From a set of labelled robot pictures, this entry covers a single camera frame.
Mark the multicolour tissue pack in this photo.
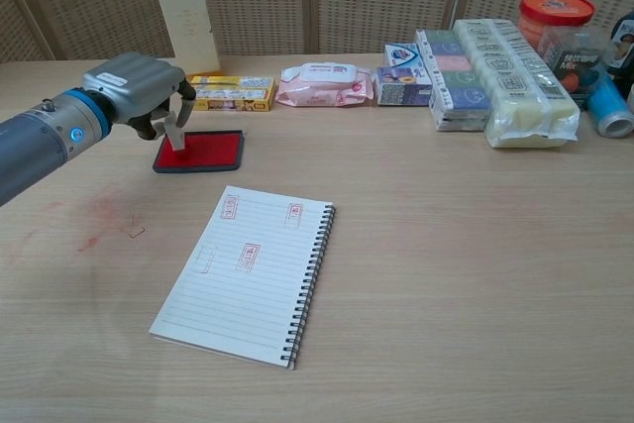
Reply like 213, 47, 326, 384
414, 28, 492, 133

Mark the red ink pad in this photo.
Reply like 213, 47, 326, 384
152, 129, 247, 174

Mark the blue white soap box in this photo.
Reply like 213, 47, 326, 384
383, 43, 422, 69

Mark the small purple box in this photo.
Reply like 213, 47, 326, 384
374, 65, 435, 107

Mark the clear jar orange lid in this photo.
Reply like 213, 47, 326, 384
518, 0, 615, 97

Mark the black bottle blue label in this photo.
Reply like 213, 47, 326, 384
607, 10, 634, 82

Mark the long white clear-wrapped packet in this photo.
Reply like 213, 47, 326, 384
453, 19, 581, 150

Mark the white spiral notebook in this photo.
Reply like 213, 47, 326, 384
149, 185, 337, 370

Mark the blue cylinder tube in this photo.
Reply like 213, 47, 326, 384
585, 73, 634, 140

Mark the small wooden stamp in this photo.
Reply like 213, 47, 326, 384
162, 113, 187, 153

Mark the tall beige orange box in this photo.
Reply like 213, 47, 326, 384
147, 0, 222, 73

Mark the pink wet wipes pack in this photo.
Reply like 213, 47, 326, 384
274, 61, 375, 108

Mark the flat yellow box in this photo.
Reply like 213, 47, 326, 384
189, 75, 276, 113

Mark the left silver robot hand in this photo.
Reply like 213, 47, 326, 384
81, 52, 198, 142

